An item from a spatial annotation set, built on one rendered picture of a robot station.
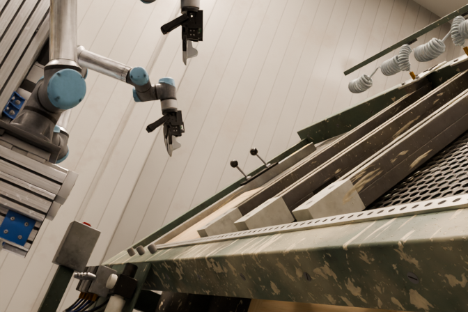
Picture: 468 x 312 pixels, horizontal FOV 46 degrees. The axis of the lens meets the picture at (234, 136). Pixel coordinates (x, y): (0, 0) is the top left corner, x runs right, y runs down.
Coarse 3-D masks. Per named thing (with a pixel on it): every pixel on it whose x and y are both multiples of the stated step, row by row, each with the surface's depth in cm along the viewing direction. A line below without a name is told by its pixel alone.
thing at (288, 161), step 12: (312, 144) 260; (288, 156) 258; (300, 156) 256; (276, 168) 249; (252, 180) 242; (264, 180) 245; (240, 192) 238; (216, 204) 232; (204, 216) 229; (180, 228) 223; (156, 240) 220; (168, 240) 220
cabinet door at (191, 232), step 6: (246, 192) 232; (252, 192) 221; (240, 198) 224; (228, 204) 225; (234, 204) 218; (216, 210) 227; (222, 210) 219; (210, 216) 220; (216, 216) 214; (198, 222) 221; (204, 222) 215; (192, 228) 215; (198, 228) 206; (180, 234) 216; (186, 234) 210; (192, 234) 201; (174, 240) 211; (180, 240) 202
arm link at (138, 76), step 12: (84, 48) 249; (84, 60) 243; (96, 60) 242; (108, 60) 242; (108, 72) 241; (120, 72) 240; (132, 72) 237; (144, 72) 236; (132, 84) 240; (144, 84) 239
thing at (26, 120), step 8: (24, 112) 179; (32, 112) 179; (40, 112) 179; (16, 120) 178; (24, 120) 176; (32, 120) 177; (40, 120) 178; (48, 120) 181; (24, 128) 175; (32, 128) 176; (40, 128) 177; (48, 128) 181; (40, 136) 177; (48, 136) 180
